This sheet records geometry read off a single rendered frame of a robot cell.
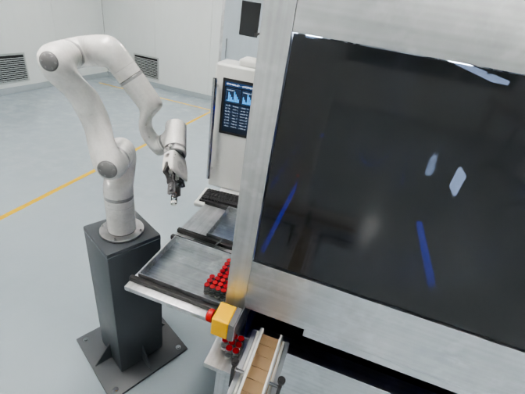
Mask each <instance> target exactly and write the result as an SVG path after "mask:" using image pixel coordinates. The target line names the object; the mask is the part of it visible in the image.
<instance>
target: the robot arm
mask: <svg viewBox="0 0 525 394"><path fill-rule="evenodd" d="M37 64H38V66H39V68H40V70H41V72H42V73H43V74H44V76H45V78H46V79H47V80H48V81H49V82H50V83H51V84H52V85H54V86H55V87H56V88H57V89H59V90H60V91H61V92H62V93H63V94H64V95H65V96H66V98H67V99H68V100H69V101H70V103H71V105H72V107H73V109H74V110H75V112H76V114H77V116H78V117H79V119H80V122H81V123H82V126H83V128H84V132H85V135H86V139H87V146H88V151H89V154H90V157H91V162H92V164H93V167H94V169H95V171H96V172H97V173H98V175H100V176H101V177H103V178H104V181H103V195H104V203H105V215H106V222H105V223H104V224H103V225H102V226H101V227H100V228H99V234H100V236H101V238H102V239H104V240H105V241H107V242H111V243H125V242H131V241H133V240H135V239H136V238H139V237H140V236H141V235H142V234H143V232H144V225H143V223H142V222H141V221H140V220H138V219H136V218H135V208H134V175H135V170H136V161H137V156H136V150H135V147H134V145H133V144H132V142H131V141H129V140H128V139H126V138H114V136H113V129H112V125H111V122H110V119H109V115H108V113H107V111H106V109H105V106H104V104H103V102H102V100H101V98H100V96H99V94H98V93H97V91H96V90H95V89H94V88H93V87H92V86H90V84H89V83H88V82H87V81H86V80H85V79H84V78H83V77H82V76H81V75H80V73H79V71H78V69H80V68H84V67H88V66H102V67H106V68H107V69H108V70H109V71H110V72H111V74H112V75H113V76H114V77H115V78H116V80H117V81H118V82H119V84H120V85H121V86H122V88H123V89H124V91H125V92H126V93H127V94H128V95H129V96H130V98H131V99H132V100H133V102H134V103H135V104H136V106H137V107H138V108H139V111H140V117H139V123H138V127H139V131H140V135H141V137H142V138H143V140H144V141H145V143H146V144H147V146H148V147H149V148H150V149H151V150H152V151H153V152H154V153H155V154H156V155H157V156H162V155H164V157H163V162H162V172H163V174H164V175H165V176H166V183H167V184H168V188H167V194H168V195H170V194H173V193H175V192H176V193H177V197H179V196H180V188H184V187H185V183H184V182H186V181H188V169H187V164H186V160H185V158H186V155H187V126H186V123H185V122H184V121H182V120H179V119H170V120H168V121H167V122H166V125H165V130H164V132H163V133H162V134H161V135H157V134H156V132H155V130H154V128H153V126H152V119H153V117H154V115H156V114H157V112H158V111H160V109H161V108H162V106H163V102H162V100H161V98H160V97H159V95H158V94H157V92H156V91H155V89H154V88H153V87H152V86H151V84H150V83H149V81H148V79H147V78H146V76H145V75H144V74H143V73H142V71H141V69H140V68H139V67H138V65H137V64H136V62H135V61H134V60H133V58H132V57H131V56H130V54H129V53H128V51H127V50H126V49H125V48H124V46H123V45H122V44H121V43H120V42H119V41H118V40H117V39H115V38H114V37H111V36H109V35H104V34H93V35H85V36H78V37H73V38H66V39H62V40H58V41H52V42H49V43H47V44H45V45H42V46H41V47H40V48H39V50H38V51H37Z"/></svg>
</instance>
